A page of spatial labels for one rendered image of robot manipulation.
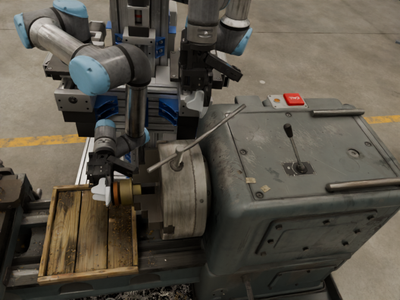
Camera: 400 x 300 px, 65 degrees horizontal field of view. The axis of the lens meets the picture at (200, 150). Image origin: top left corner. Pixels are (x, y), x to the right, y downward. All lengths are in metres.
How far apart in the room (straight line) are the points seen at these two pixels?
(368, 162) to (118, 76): 0.79
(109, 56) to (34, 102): 2.31
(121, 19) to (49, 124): 1.64
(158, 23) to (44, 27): 0.49
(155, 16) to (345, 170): 0.99
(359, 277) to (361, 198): 1.49
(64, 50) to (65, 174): 1.56
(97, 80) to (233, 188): 0.48
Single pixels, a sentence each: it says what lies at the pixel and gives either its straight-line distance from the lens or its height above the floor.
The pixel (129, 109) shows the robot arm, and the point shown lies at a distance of 1.16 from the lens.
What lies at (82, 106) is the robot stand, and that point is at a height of 1.06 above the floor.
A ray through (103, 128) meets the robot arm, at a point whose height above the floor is 1.12.
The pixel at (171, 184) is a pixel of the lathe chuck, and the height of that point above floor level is 1.21.
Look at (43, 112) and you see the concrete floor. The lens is 3.10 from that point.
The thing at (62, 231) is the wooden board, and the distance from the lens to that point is 1.22.
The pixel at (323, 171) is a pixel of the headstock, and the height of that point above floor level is 1.25.
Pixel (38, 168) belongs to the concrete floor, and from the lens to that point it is 2.63.
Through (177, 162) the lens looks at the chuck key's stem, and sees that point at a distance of 0.87.
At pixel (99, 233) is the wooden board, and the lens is 1.19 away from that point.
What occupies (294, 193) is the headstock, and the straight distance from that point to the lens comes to 0.89.
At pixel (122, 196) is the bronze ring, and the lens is 0.99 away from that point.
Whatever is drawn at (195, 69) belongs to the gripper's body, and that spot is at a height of 1.48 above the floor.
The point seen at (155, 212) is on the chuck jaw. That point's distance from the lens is 0.96.
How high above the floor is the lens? 1.91
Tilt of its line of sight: 46 degrees down
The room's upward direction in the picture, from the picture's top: 10 degrees clockwise
